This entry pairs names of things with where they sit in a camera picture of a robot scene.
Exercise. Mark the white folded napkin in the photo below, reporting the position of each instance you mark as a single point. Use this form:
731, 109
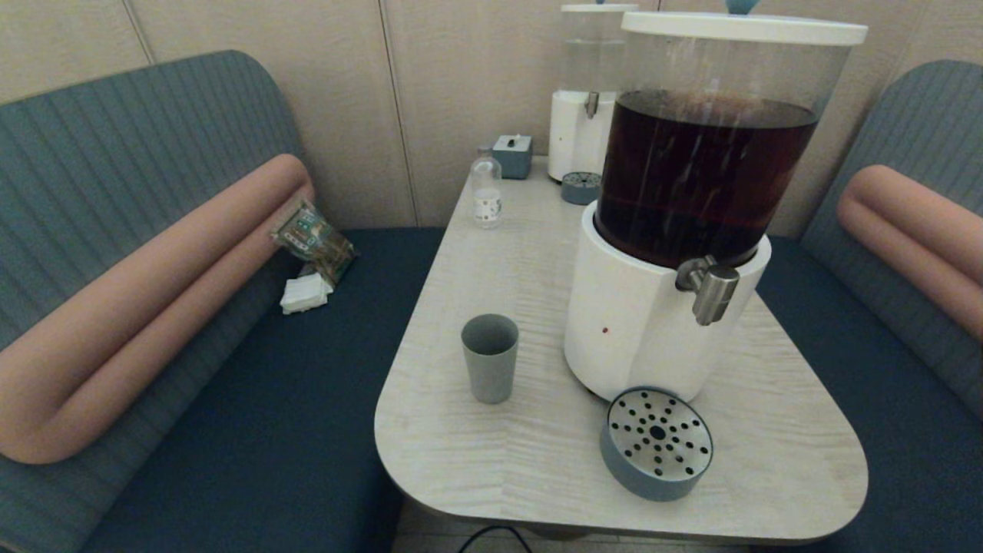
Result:
305, 294

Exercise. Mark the large tea drink dispenser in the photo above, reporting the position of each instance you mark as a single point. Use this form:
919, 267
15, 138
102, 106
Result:
637, 338

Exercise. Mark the large steel dispenser tap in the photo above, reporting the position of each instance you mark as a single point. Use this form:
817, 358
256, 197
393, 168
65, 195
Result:
714, 296

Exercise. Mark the small water drink dispenser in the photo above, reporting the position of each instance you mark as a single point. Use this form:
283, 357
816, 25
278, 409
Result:
572, 138

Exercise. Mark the green snack packet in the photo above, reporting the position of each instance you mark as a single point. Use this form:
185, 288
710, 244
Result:
311, 234

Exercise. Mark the small steel dispenser tap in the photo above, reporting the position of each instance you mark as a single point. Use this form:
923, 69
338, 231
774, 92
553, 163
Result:
591, 105

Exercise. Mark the small blue-grey drip tray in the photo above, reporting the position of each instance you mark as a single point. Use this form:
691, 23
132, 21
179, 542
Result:
580, 190

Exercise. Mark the blue bench seat cushion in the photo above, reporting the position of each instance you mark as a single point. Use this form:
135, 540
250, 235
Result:
269, 430
921, 491

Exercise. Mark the small white dispenser lid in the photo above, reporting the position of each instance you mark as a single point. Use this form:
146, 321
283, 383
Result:
599, 8

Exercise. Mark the grey plastic cup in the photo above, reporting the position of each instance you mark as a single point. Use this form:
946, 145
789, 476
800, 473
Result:
490, 369

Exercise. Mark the small clear plastic bottle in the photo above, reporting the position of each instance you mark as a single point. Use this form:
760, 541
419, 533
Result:
487, 200

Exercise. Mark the blue-grey square box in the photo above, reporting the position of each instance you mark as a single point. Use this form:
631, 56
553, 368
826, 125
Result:
513, 160

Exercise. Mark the pink bolster cushion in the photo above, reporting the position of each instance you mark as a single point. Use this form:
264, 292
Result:
914, 223
115, 338

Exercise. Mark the large white dispenser lid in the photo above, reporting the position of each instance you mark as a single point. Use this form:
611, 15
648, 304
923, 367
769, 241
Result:
745, 29

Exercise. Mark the large blue-grey drip tray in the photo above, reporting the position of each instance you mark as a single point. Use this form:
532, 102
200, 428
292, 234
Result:
653, 468

